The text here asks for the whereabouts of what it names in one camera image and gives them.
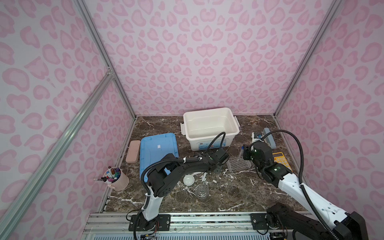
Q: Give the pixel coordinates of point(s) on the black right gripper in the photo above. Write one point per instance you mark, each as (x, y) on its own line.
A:
(246, 151)

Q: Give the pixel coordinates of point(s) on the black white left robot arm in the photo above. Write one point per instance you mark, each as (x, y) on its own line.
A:
(160, 178)

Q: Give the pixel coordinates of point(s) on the pink pen holder cup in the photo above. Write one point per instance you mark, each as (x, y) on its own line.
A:
(115, 179)

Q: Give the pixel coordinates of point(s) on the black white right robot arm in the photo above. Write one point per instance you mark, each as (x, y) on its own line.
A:
(331, 222)

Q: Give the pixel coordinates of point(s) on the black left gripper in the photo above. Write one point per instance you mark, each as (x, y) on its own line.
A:
(219, 170)

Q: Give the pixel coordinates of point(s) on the white ceramic mortar bowl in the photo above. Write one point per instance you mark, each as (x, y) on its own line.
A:
(188, 180)

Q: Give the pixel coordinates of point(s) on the pink pencil case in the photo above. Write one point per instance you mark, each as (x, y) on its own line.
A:
(133, 152)

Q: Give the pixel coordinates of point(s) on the clear glass beaker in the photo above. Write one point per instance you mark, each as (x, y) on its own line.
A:
(202, 191)

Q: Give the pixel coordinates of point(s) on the white plastic storage bin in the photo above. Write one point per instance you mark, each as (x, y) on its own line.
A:
(201, 127)

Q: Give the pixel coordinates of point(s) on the clear test tube rack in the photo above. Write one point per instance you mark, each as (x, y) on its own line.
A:
(238, 164)

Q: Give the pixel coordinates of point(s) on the yellow calculator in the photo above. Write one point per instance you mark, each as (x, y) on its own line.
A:
(281, 159)

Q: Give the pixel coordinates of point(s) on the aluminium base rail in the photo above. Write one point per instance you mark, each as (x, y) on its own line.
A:
(188, 226)

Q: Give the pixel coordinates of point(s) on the blue plastic bin lid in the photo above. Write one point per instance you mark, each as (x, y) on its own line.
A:
(154, 148)

